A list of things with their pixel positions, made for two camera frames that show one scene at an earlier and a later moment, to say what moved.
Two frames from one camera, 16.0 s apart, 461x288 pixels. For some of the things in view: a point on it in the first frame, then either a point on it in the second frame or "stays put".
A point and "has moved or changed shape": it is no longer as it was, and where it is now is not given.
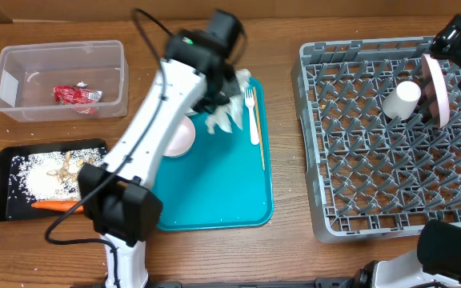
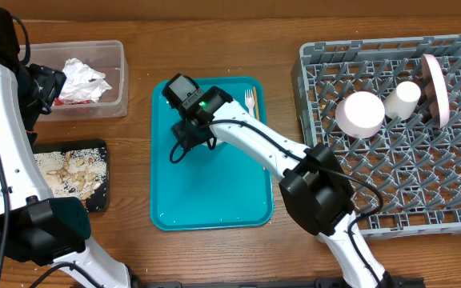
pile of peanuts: x=69 y=170 stays put
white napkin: x=236 y=110 to x=82 y=83
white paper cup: x=401 y=102 stays put
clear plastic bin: x=62 y=81 stays put
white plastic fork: x=250 y=98 stays put
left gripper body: x=220 y=94 to x=37 y=91
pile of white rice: x=53 y=175 stays put
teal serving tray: x=219 y=182 stays put
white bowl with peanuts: x=183 y=138 has moved or changed shape
